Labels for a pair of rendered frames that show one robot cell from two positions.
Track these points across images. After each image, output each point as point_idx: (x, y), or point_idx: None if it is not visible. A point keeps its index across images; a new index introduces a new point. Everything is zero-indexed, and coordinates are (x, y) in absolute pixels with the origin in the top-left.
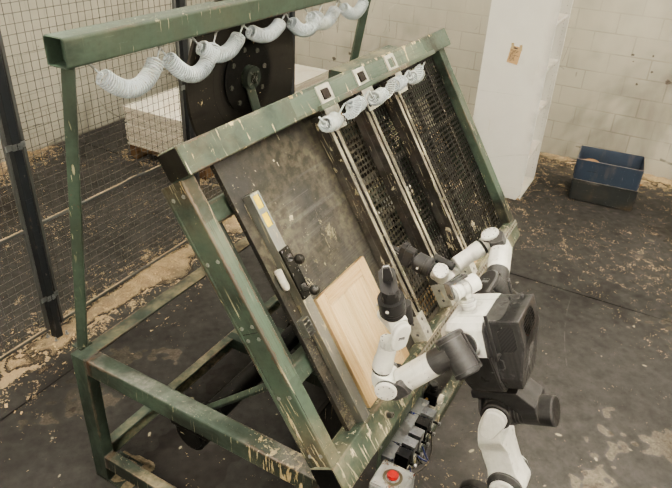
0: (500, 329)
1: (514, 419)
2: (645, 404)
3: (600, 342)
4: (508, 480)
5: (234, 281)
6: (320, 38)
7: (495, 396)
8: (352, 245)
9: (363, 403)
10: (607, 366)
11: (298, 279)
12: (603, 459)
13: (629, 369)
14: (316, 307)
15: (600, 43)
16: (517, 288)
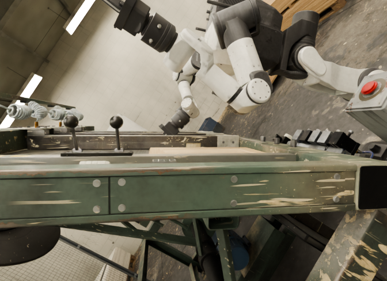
0: (224, 3)
1: (310, 42)
2: (312, 99)
3: (277, 124)
4: (365, 73)
5: (1, 170)
6: (100, 246)
7: (287, 48)
8: (137, 151)
9: (274, 152)
10: (289, 118)
11: (106, 152)
12: (344, 106)
13: (292, 110)
14: (151, 154)
15: (157, 124)
16: None
